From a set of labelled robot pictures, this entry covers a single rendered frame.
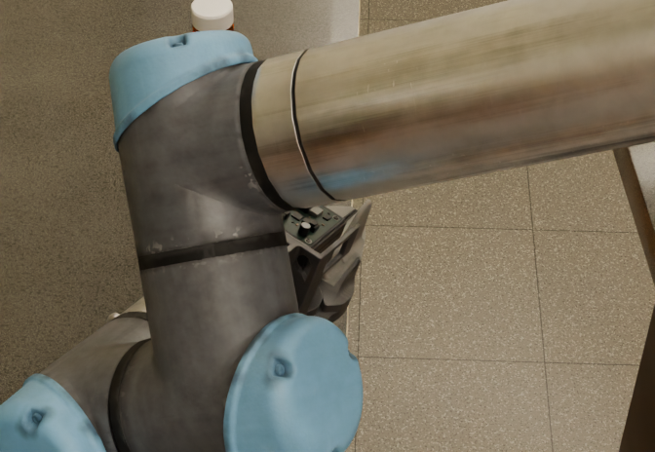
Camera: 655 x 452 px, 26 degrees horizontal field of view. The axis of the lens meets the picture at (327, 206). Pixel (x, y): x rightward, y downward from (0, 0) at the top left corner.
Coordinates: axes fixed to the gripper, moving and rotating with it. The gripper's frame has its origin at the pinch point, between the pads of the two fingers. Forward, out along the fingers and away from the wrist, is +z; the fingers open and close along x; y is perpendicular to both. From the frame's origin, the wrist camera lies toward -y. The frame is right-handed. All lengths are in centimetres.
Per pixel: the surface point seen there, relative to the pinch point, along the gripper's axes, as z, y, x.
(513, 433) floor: 95, -85, -10
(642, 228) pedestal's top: 31.2, -5.4, -16.2
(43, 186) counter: 7.6, -19.2, 29.2
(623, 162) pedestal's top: 37.8, -4.2, -11.2
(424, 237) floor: 125, -83, 22
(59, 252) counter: 2.1, -19.5, 22.7
